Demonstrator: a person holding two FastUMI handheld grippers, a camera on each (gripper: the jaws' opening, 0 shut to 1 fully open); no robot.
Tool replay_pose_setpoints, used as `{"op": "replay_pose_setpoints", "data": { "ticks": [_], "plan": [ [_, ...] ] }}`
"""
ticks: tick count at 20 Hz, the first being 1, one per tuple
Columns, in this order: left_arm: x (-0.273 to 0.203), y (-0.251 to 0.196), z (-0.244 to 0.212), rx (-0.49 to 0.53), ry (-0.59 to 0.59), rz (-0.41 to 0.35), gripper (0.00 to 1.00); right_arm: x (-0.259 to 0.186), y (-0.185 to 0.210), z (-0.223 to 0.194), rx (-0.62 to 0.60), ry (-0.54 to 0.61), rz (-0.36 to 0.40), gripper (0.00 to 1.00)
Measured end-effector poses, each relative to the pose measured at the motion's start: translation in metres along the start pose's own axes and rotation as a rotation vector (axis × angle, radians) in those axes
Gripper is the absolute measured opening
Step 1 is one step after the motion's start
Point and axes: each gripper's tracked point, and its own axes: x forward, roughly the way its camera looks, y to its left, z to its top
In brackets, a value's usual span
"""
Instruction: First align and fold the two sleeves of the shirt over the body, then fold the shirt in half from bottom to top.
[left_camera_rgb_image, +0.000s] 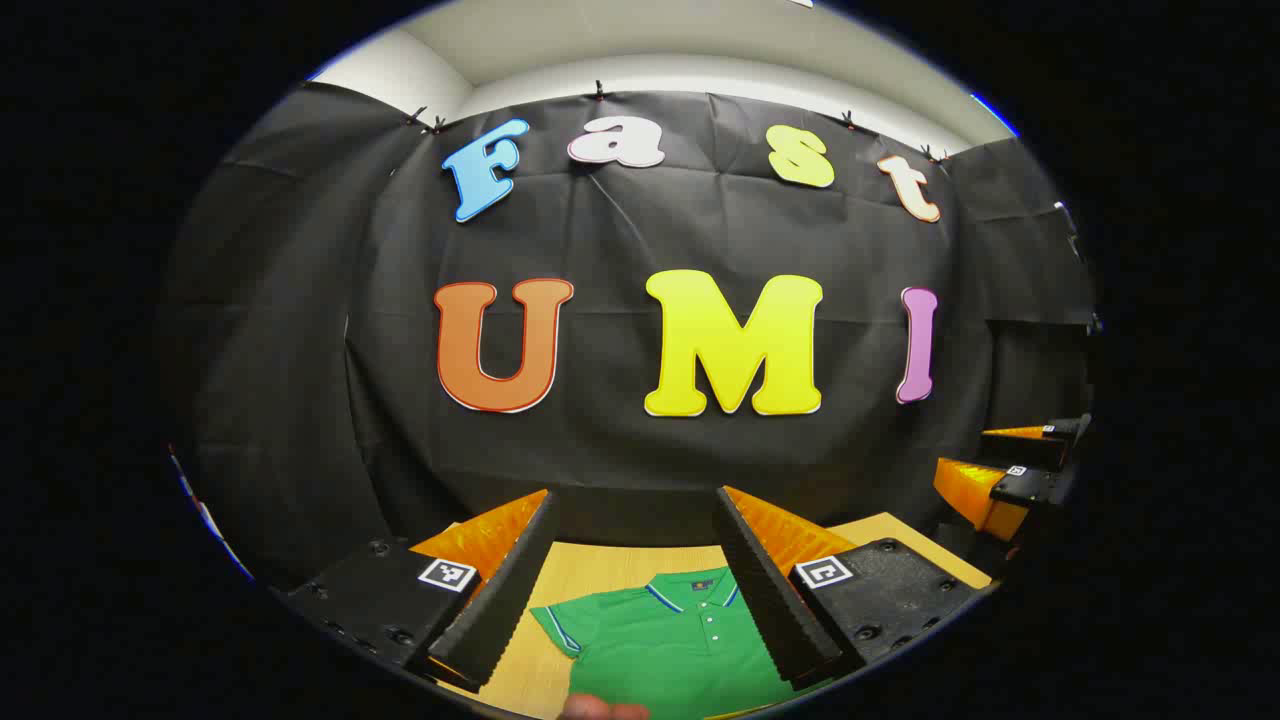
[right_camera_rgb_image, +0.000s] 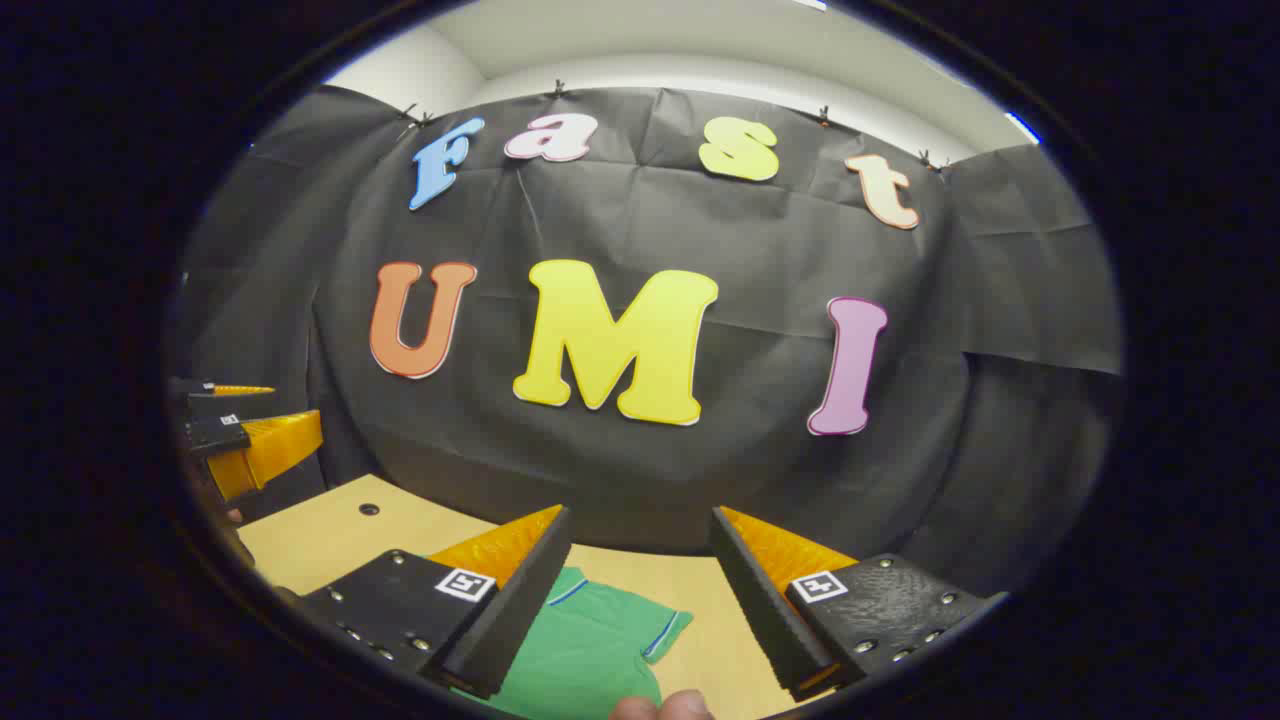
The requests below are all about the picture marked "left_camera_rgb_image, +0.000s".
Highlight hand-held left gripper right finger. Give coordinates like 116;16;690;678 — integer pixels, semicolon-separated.
712;486;986;691

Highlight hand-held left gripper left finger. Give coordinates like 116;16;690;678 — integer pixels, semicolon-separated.
285;488;561;693

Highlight green T-shirt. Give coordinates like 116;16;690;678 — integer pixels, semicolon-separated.
530;567;831;720

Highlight black backdrop cloth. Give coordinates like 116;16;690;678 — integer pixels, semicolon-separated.
165;80;1101;591

